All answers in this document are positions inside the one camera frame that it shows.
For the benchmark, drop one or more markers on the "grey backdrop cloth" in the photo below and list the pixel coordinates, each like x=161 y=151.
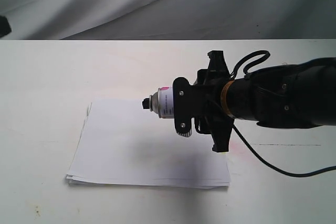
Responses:
x=169 y=19

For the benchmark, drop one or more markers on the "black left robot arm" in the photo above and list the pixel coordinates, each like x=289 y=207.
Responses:
x=5 y=27

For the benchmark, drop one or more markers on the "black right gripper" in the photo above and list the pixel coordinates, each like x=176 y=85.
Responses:
x=214 y=122

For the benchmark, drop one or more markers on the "white paper stack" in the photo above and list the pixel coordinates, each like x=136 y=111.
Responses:
x=123 y=144

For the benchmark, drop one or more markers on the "silver spray paint can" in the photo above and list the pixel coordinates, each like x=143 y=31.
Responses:
x=161 y=103

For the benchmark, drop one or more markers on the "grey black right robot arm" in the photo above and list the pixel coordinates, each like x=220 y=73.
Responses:
x=300 y=96

